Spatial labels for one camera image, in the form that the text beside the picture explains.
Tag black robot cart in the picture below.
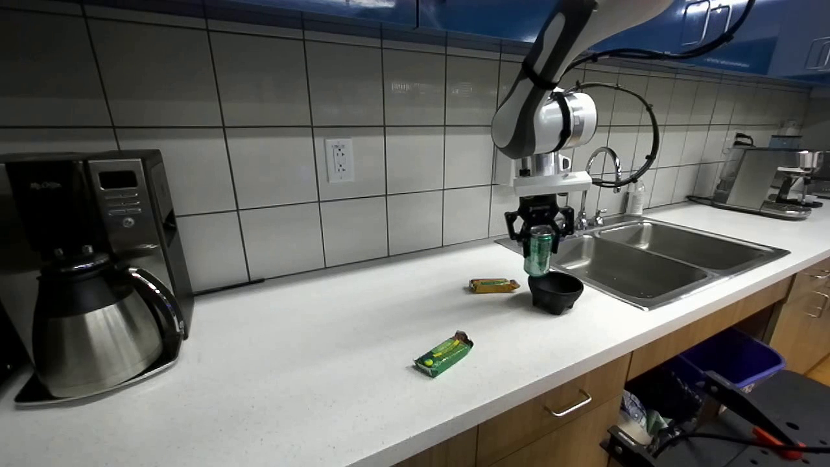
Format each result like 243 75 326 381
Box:
602 369 830 467

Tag blue glossy upper cabinets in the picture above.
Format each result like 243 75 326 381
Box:
81 0 830 88

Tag silver espresso machine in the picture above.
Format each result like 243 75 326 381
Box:
707 129 825 223

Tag yellow snack bar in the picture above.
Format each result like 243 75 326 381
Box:
467 276 520 295

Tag stainless steel coffee carafe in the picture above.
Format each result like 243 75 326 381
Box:
31 255 186 402

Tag green snack pack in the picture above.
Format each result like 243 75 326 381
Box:
411 329 478 379

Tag small clear soap bottle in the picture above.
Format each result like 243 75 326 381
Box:
622 177 647 221

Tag black bowl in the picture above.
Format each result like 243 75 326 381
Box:
527 271 585 317

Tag orange clamp handle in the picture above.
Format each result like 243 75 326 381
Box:
758 430 808 461

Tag green drink can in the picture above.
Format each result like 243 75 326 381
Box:
524 229 554 280

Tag silver drawer handle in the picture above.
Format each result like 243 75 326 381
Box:
549 390 597 422

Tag white wall power outlet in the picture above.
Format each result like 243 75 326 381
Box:
323 137 356 185

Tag wooden base cabinets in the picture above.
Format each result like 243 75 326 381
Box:
391 256 830 467

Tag blue plastic bin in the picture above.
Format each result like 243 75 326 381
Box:
679 329 785 395

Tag black drip coffee maker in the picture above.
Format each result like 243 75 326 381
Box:
0 147 196 409

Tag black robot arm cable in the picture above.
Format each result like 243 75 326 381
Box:
553 0 758 193

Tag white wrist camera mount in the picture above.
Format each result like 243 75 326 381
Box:
513 168 597 200

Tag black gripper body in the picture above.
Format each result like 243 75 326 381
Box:
516 193 566 234

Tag chrome sink faucet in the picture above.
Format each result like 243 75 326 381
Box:
554 142 625 234

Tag stainless steel double sink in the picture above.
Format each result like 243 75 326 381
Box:
497 212 790 311

